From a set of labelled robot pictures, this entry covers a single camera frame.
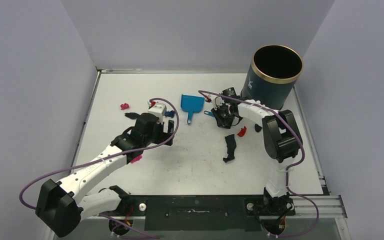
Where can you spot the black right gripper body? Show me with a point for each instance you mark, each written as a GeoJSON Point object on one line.
{"type": "Point", "coordinates": [221, 117]}

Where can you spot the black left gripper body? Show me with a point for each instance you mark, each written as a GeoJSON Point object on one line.
{"type": "Point", "coordinates": [159, 136]}

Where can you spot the blue plastic dustpan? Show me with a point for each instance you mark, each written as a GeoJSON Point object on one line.
{"type": "Point", "coordinates": [191, 105]}

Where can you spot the blue hand brush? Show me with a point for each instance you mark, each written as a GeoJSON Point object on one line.
{"type": "Point", "coordinates": [208, 113]}

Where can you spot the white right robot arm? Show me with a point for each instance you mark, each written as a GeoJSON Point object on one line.
{"type": "Point", "coordinates": [281, 140]}

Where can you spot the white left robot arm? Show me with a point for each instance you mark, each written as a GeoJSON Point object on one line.
{"type": "Point", "coordinates": [63, 204]}

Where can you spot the red paper scrap centre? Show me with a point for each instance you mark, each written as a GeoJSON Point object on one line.
{"type": "Point", "coordinates": [242, 131]}

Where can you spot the black paper scrap left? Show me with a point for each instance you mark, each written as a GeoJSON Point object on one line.
{"type": "Point", "coordinates": [132, 115]}

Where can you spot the large pink paper scrap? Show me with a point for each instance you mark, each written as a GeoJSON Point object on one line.
{"type": "Point", "coordinates": [136, 159]}

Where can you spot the dark blue paper scrap centre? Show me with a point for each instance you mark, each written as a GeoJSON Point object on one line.
{"type": "Point", "coordinates": [170, 114]}

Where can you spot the large black paper scrap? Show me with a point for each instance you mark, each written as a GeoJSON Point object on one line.
{"type": "Point", "coordinates": [231, 147]}

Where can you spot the small pink paper scrap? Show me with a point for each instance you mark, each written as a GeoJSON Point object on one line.
{"type": "Point", "coordinates": [124, 106]}

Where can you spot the dark blue gold-rimmed bin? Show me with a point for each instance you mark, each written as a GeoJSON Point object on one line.
{"type": "Point", "coordinates": [273, 72]}

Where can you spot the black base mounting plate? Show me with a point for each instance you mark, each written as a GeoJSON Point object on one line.
{"type": "Point", "coordinates": [203, 212]}

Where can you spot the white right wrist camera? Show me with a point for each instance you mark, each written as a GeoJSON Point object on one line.
{"type": "Point", "coordinates": [207, 98]}

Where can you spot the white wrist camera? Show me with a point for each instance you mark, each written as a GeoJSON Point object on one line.
{"type": "Point", "coordinates": [207, 98]}
{"type": "Point", "coordinates": [158, 110]}

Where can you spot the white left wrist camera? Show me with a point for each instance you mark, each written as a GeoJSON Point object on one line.
{"type": "Point", "coordinates": [158, 110]}

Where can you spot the aluminium rail frame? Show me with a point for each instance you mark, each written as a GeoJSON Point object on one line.
{"type": "Point", "coordinates": [329, 207]}

